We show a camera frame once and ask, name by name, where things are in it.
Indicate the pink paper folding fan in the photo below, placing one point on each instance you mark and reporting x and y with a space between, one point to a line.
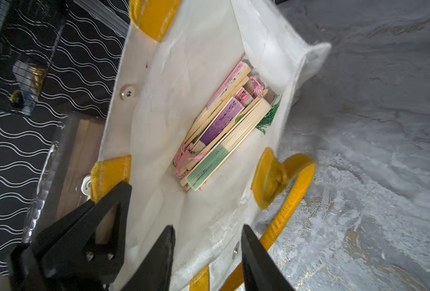
251 90

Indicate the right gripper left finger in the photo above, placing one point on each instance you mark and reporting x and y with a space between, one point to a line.
154 274

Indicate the purple paper folding fan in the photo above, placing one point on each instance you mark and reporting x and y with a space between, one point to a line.
227 114

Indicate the pink tassel folding fan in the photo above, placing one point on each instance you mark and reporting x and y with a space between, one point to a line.
237 78

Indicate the black wire wall basket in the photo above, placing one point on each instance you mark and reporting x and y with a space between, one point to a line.
30 32

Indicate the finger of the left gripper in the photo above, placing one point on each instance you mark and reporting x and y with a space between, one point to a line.
67 249

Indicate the green paper folding fan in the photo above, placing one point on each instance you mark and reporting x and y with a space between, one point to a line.
224 148

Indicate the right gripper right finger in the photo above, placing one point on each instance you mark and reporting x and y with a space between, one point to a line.
259 271

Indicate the brown lidded storage box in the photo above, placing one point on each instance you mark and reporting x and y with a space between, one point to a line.
61 187

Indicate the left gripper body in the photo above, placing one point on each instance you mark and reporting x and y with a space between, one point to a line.
24 274

